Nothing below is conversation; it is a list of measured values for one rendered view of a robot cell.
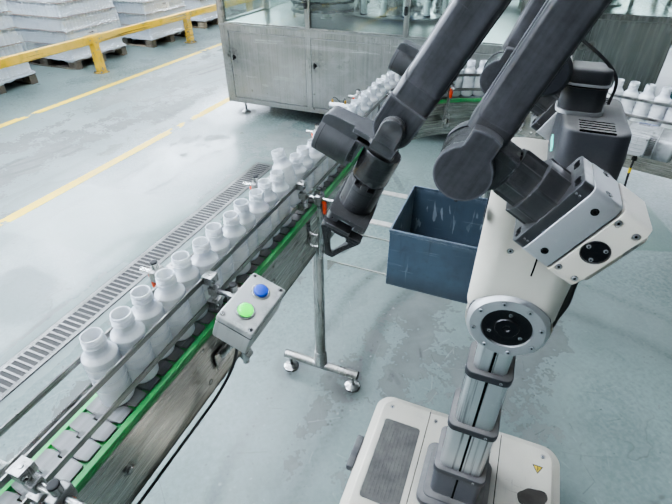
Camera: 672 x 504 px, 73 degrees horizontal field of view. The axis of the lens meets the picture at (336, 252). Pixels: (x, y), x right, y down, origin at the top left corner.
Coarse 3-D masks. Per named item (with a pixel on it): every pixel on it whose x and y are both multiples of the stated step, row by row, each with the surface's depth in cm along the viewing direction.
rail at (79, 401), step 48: (384, 96) 193; (288, 192) 126; (240, 240) 107; (192, 288) 93; (144, 336) 83; (48, 384) 74; (96, 384) 74; (0, 432) 68; (48, 432) 67; (0, 480) 62; (48, 480) 69
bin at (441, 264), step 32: (384, 192) 163; (416, 192) 165; (384, 224) 146; (416, 224) 172; (448, 224) 167; (480, 224) 162; (416, 256) 143; (448, 256) 138; (416, 288) 150; (448, 288) 145
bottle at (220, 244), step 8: (208, 224) 103; (216, 224) 104; (208, 232) 102; (216, 232) 102; (216, 240) 103; (224, 240) 105; (216, 248) 103; (224, 248) 104; (224, 264) 106; (232, 264) 109; (224, 272) 107; (232, 272) 109; (224, 280) 109
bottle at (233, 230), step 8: (224, 216) 107; (232, 216) 109; (224, 224) 107; (232, 224) 107; (240, 224) 109; (224, 232) 108; (232, 232) 107; (240, 232) 108; (232, 240) 108; (240, 248) 110; (248, 248) 113; (232, 256) 111; (240, 256) 111; (248, 256) 114; (240, 264) 112; (248, 264) 114; (240, 272) 114
